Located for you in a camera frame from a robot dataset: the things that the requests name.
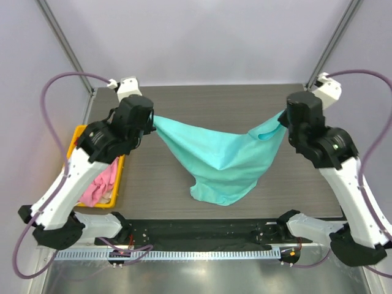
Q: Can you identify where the teal t shirt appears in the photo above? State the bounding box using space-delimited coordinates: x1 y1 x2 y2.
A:
154 114 286 206

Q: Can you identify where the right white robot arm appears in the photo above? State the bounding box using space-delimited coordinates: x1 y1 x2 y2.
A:
276 91 391 267

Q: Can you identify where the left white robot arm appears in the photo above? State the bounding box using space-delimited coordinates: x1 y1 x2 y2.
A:
18 94 154 251

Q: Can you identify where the yellow plastic bin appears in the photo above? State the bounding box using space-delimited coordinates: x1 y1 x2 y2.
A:
62 124 127 209

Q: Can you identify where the light pink t shirt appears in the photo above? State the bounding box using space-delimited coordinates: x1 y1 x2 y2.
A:
78 158 119 207

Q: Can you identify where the cream white t shirt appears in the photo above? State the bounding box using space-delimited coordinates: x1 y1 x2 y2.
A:
97 190 113 204

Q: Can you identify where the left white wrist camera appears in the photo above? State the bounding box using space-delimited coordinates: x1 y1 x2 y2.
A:
107 77 142 102

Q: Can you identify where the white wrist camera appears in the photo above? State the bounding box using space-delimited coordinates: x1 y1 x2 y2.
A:
312 72 342 110
107 77 142 102

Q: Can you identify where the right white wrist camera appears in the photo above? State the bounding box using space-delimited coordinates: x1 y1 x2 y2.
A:
312 72 342 110

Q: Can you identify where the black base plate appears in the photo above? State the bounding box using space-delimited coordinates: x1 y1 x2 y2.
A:
110 219 308 247

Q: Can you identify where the perforated metal cable rail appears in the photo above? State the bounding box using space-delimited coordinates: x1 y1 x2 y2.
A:
55 247 281 262

